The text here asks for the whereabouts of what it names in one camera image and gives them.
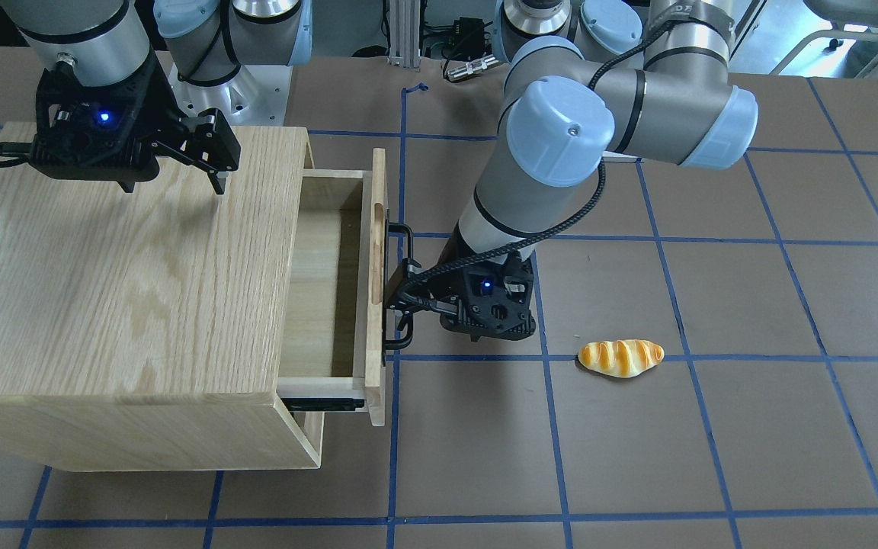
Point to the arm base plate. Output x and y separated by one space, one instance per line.
257 96

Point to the black power adapter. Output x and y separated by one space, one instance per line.
467 40

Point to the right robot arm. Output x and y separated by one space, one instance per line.
210 41

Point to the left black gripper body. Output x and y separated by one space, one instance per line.
454 258

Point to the black drawer handle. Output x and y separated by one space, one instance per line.
404 323

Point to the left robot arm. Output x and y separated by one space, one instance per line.
583 80

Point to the aluminium frame post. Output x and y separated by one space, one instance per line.
403 25

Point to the wooden drawer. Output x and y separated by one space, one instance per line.
332 356

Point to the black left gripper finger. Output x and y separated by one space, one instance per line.
402 308
406 270

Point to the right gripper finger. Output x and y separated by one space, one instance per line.
205 141

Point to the toy bread loaf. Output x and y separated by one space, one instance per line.
624 358

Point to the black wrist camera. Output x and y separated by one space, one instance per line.
91 138
496 301

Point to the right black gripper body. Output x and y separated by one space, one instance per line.
155 107

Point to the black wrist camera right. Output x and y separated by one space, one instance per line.
91 138

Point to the wooden drawer cabinet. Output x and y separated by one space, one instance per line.
143 331

